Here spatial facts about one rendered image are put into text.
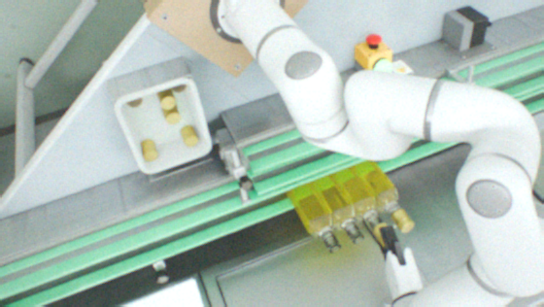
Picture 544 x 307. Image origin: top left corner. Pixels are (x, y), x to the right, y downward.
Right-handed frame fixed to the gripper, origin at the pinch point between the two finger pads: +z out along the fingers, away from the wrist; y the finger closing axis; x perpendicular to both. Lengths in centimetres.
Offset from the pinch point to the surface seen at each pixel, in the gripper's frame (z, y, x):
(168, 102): 26, 28, 42
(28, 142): 47, 7, 89
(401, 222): 2.9, 1.2, -4.1
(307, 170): 18.5, 6.6, 14.2
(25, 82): 76, 9, 97
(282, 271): 4.3, -12.3, 24.2
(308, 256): 7.1, -12.4, 17.2
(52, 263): 6, 5, 74
